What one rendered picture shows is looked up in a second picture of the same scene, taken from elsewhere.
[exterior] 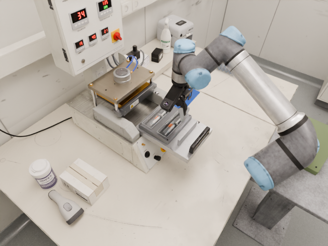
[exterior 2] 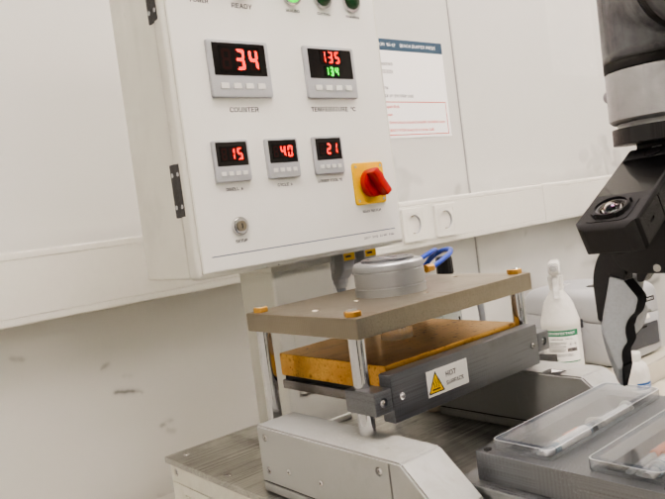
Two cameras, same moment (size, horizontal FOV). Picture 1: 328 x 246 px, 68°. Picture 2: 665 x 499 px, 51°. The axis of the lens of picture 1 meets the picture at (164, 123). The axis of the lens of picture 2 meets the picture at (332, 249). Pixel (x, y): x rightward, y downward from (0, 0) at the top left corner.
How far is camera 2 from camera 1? 0.63 m
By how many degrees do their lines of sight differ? 47
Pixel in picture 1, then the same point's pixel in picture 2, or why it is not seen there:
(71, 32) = (209, 105)
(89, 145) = not seen: outside the picture
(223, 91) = not seen: outside the picture
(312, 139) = not seen: outside the picture
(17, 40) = (59, 242)
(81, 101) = (226, 449)
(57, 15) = (165, 34)
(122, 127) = (385, 459)
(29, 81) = (60, 397)
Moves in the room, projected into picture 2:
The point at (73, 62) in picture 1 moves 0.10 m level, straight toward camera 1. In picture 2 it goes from (201, 217) to (197, 216)
